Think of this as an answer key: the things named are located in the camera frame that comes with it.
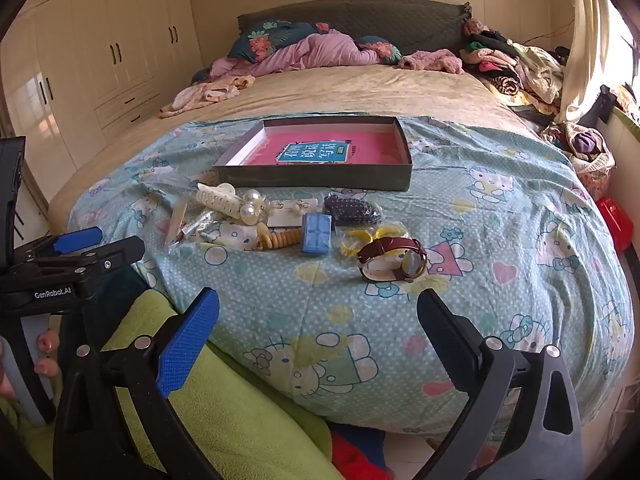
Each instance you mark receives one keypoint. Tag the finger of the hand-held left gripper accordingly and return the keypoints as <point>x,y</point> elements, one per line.
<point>117,255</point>
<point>75,241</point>

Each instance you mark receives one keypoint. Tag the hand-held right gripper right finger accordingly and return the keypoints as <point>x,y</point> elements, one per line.
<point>445,332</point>

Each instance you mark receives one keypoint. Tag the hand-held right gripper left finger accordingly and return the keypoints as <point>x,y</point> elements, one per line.
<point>187,345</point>

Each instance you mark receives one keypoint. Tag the dark shallow cardboard box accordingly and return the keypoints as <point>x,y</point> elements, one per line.
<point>310,177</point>

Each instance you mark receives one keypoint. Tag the person's left hand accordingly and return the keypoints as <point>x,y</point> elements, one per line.
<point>49,344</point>

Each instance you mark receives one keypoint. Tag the long clear hairpin packet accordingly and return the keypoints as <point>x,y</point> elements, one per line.
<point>177,222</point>

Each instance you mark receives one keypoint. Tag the green fleece cloth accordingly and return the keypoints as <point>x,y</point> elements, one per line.
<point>240,420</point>

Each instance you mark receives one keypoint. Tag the white hair claw clip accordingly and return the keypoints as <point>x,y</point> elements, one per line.
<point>220,200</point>

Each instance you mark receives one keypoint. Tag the yellow bangles in clear bag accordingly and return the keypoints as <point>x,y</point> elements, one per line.
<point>367,234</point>

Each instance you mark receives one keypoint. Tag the red cloth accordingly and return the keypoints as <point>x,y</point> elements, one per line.
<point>350,457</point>

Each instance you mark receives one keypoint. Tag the white earring card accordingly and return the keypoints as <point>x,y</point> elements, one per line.
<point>287,218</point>

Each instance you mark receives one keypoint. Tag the small blue case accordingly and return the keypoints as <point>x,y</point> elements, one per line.
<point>316,232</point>

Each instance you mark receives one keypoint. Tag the peach crumpled garment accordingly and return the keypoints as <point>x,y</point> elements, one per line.
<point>210,92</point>

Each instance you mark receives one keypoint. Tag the pink book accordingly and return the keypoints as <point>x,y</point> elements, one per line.
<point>360,150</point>

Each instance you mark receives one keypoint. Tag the red box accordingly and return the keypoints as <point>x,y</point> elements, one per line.
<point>615,222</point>

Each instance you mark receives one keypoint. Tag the cream wardrobe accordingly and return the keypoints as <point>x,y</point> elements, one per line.
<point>100,35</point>

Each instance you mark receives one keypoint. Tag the basket of clothes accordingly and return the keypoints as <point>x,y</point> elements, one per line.
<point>585,150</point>

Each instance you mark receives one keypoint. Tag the dark floral pillow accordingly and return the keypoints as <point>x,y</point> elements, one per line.
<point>260,40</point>
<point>387,51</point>

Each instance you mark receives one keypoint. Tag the beige bedspread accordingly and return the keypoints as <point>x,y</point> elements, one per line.
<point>350,90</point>

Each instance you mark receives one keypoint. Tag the pink fuzzy garment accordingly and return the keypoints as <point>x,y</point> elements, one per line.
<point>432,60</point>

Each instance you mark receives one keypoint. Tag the pile of mixed clothes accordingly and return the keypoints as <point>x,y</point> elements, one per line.
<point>515,65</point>

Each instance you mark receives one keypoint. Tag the black device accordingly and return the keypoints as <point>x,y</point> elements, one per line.
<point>605,102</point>

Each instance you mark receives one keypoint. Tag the pink quilt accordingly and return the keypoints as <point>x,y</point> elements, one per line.
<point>325,50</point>

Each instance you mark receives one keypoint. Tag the cream curtain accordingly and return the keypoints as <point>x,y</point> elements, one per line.
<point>585,50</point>

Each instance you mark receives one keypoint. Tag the grey quilted headboard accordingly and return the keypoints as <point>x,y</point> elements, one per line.
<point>375,20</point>

